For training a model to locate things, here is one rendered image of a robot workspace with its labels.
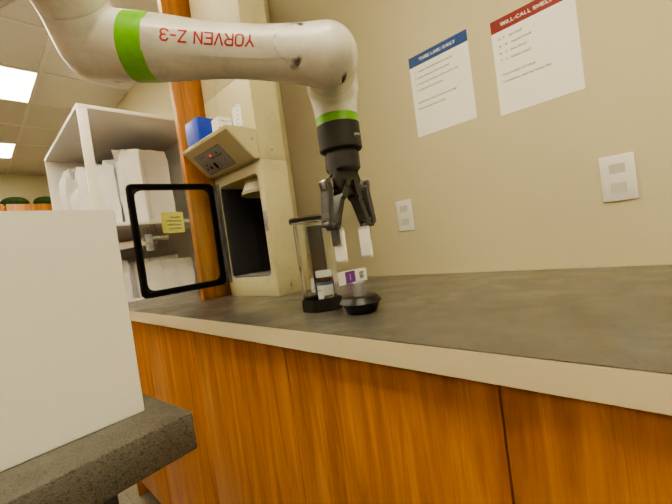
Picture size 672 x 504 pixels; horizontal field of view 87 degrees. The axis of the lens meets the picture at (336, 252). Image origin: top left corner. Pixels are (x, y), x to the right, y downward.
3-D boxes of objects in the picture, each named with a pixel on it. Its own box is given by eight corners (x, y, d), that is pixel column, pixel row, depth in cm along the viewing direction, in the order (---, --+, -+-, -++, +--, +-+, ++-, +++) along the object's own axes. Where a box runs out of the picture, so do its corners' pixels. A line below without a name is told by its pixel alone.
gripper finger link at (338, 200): (350, 180, 75) (346, 177, 74) (342, 229, 72) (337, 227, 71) (337, 183, 78) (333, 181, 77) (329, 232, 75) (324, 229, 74)
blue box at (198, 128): (213, 151, 139) (209, 128, 139) (226, 144, 132) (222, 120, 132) (187, 149, 132) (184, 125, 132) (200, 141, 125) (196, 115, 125)
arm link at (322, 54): (177, 35, 71) (174, 92, 71) (142, -4, 59) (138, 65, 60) (359, 42, 68) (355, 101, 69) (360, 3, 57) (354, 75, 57)
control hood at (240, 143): (214, 179, 142) (210, 154, 142) (260, 158, 120) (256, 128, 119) (185, 178, 134) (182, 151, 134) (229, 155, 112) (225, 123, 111)
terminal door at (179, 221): (227, 284, 141) (212, 183, 140) (142, 300, 122) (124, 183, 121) (226, 284, 142) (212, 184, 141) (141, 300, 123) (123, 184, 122)
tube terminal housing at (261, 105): (280, 284, 162) (256, 114, 159) (331, 283, 139) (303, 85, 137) (231, 295, 144) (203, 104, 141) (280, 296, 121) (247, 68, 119)
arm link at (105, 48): (17, 20, 57) (58, -12, 64) (68, 94, 68) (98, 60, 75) (126, 24, 56) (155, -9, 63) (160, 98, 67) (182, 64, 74)
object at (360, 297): (360, 306, 84) (356, 278, 84) (391, 307, 77) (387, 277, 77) (332, 315, 77) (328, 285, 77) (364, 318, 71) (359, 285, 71)
